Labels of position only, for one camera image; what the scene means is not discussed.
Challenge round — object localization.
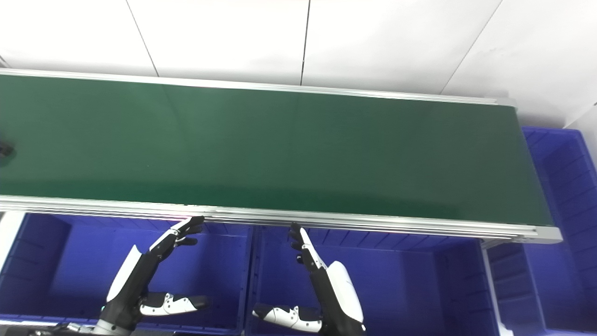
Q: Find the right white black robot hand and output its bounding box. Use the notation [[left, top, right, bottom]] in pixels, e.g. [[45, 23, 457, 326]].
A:
[[252, 222, 366, 336]]

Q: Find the green conveyor belt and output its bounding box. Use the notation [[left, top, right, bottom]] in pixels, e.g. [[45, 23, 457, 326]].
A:
[[0, 69, 563, 245]]

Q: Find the large blue plastic bin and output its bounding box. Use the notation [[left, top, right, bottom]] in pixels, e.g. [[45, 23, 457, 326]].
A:
[[487, 126, 597, 336]]

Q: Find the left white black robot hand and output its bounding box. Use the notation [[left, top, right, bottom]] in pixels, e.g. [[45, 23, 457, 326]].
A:
[[93, 216, 209, 336]]

